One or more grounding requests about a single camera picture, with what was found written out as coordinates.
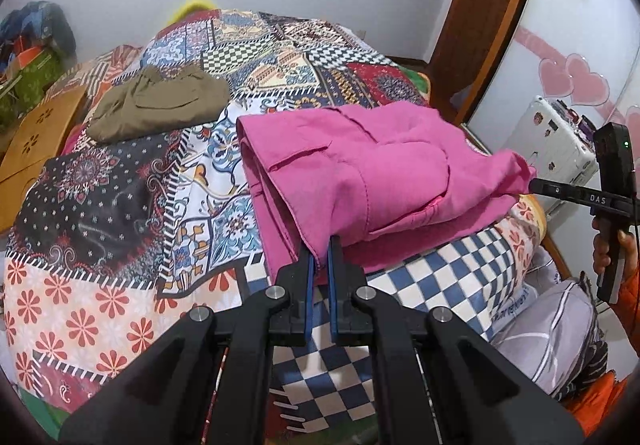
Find pink pants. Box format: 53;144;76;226
236;102;536;273

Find right hand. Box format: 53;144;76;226
592;218;638;279

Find white stickered suitcase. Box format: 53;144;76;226
503;96;597;186

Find grey striped pillow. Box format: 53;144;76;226
491;279;609;401

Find white wardrobe with pink hearts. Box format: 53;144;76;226
466;0;640;206

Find patchwork patterned bed quilt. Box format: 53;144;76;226
1;10;547;444

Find brown wooden door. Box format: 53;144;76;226
427;0;524;124

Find olive green folded pants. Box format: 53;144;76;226
87;64;230;144

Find pile of clothes and boxes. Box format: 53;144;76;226
1;1;76;130

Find yellow plush pillow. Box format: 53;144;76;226
167;0;217;26

